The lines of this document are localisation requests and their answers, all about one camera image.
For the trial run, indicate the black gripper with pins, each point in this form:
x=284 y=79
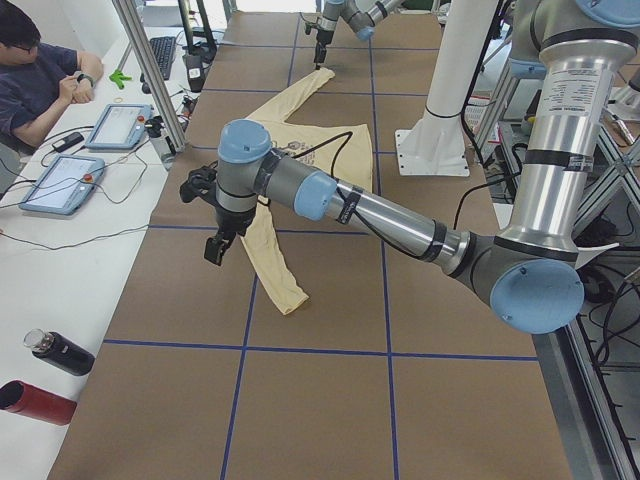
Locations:
x=319 y=40
x=231 y=220

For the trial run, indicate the cream long-sleeve graphic shirt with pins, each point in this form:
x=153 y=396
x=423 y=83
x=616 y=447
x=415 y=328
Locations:
x=344 y=150

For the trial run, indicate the clear bottle with black cap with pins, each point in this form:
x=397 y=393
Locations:
x=160 y=140

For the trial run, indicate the black monitor stand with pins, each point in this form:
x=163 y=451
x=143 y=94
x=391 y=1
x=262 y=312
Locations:
x=199 y=39

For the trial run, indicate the far blue teach pendant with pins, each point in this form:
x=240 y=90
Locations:
x=120 y=127

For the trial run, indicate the blue teach pendant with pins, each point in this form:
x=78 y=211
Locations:
x=120 y=127
x=65 y=185

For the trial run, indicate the black keyboard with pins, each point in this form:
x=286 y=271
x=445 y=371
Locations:
x=163 y=49

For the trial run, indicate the near blue teach pendant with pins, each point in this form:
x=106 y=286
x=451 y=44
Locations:
x=65 y=185

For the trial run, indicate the black smartphone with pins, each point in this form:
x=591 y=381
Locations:
x=67 y=142

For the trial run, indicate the green plastic tool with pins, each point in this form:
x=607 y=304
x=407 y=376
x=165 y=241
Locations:
x=119 y=78

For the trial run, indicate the black water bottle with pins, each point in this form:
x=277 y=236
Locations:
x=55 y=349

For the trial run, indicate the brown paper table cover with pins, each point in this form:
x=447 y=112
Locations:
x=389 y=370

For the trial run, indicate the seated person in navy shirt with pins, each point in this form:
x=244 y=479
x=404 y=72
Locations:
x=39 y=81

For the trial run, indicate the red cylindrical bottle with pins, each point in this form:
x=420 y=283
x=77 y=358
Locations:
x=30 y=401

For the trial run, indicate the white curved plastic sheet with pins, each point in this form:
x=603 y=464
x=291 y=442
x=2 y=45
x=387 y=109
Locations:
x=586 y=254

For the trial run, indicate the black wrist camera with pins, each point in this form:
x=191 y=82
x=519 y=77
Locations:
x=200 y=183

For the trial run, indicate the aluminium frame post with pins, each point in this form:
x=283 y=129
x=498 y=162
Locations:
x=134 y=29

